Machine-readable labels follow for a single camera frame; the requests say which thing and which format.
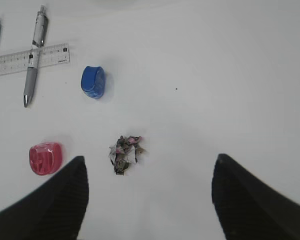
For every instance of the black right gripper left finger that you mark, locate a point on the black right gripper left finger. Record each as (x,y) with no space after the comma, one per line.
(54,211)

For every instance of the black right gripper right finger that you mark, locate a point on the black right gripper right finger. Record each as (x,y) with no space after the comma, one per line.
(249,209)

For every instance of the red pencil sharpener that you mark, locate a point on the red pencil sharpener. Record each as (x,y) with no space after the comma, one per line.
(45,158)

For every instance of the blue pencil sharpener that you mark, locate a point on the blue pencil sharpener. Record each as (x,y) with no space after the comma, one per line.
(93,81)

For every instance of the grey black click pen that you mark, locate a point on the grey black click pen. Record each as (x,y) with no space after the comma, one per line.
(38,41)

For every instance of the clear plastic ruler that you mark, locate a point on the clear plastic ruler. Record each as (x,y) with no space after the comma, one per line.
(39,58)

